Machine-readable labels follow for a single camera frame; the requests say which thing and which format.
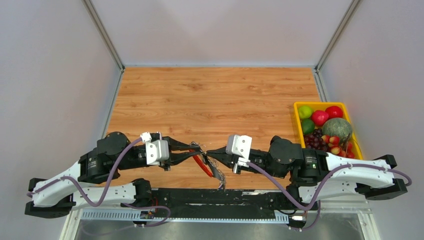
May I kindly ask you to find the purple grape bunch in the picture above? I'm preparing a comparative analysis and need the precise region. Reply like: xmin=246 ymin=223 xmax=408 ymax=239
xmin=303 ymin=128 xmax=330 ymax=152

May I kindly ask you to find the red apple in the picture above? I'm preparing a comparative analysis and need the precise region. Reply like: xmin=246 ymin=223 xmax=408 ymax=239
xmin=310 ymin=110 xmax=330 ymax=127
xmin=325 ymin=105 xmax=344 ymax=119

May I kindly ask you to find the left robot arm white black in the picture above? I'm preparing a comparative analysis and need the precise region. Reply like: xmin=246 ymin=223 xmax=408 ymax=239
xmin=24 ymin=131 xmax=202 ymax=219

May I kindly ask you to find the red apple left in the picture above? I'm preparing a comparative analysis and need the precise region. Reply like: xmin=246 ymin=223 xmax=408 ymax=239
xmin=310 ymin=110 xmax=330 ymax=127

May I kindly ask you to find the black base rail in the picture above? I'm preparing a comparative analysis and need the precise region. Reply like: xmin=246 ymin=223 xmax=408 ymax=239
xmin=130 ymin=188 xmax=299 ymax=220

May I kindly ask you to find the red handled metal key organizer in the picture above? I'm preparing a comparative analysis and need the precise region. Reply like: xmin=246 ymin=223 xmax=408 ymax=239
xmin=190 ymin=141 xmax=227 ymax=190

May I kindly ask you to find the dark green lime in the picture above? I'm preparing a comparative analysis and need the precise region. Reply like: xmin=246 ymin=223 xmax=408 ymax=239
xmin=300 ymin=118 xmax=316 ymax=135

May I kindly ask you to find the red apple right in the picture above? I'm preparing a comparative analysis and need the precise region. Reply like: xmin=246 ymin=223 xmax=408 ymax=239
xmin=325 ymin=105 xmax=344 ymax=119

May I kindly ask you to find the yellow plastic fruit bin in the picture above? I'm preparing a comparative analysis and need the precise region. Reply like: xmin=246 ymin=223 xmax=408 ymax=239
xmin=292 ymin=101 xmax=364 ymax=160

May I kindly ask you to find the small red peaches cluster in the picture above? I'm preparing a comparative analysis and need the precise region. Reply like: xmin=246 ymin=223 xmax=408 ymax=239
xmin=321 ymin=135 xmax=356 ymax=159

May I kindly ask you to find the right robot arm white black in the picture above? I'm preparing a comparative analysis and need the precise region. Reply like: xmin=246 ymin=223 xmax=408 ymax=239
xmin=206 ymin=135 xmax=412 ymax=209

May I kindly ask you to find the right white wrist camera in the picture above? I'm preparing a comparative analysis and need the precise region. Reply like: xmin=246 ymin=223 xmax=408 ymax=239
xmin=226 ymin=134 xmax=252 ymax=158

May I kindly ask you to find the light green apple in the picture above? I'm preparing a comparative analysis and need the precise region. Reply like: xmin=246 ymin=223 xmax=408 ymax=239
xmin=297 ymin=105 xmax=314 ymax=120

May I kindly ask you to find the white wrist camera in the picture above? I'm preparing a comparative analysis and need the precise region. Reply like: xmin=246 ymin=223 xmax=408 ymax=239
xmin=140 ymin=132 xmax=170 ymax=166
xmin=226 ymin=134 xmax=252 ymax=158

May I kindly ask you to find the slotted white cable duct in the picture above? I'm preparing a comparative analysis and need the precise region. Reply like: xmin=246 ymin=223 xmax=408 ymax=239
xmin=81 ymin=209 xmax=290 ymax=224

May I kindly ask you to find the green netted melon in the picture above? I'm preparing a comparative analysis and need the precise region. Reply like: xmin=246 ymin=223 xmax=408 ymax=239
xmin=322 ymin=117 xmax=353 ymax=142

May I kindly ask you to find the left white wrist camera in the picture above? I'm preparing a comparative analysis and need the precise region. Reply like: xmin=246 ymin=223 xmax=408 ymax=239
xmin=140 ymin=132 xmax=170 ymax=166

